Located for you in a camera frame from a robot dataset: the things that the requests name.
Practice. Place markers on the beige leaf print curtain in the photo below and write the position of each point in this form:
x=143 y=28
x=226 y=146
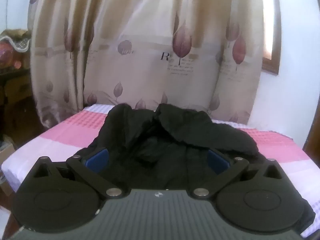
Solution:
x=140 y=42

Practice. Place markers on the black jacket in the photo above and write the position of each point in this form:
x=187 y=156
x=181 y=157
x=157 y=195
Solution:
x=160 y=140

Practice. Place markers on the white lace cloth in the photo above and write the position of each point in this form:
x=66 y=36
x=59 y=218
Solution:
x=17 y=41

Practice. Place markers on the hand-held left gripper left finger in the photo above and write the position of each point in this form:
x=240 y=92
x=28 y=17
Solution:
x=98 y=158

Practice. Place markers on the brown wooden window frame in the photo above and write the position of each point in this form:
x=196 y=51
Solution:
x=273 y=65

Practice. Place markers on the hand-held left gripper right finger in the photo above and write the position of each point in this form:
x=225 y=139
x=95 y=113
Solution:
x=217 y=160

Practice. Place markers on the red patterned bag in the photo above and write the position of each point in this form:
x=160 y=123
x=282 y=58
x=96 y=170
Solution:
x=6 y=55

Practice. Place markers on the pink striped bed blanket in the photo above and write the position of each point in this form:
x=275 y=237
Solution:
x=50 y=142

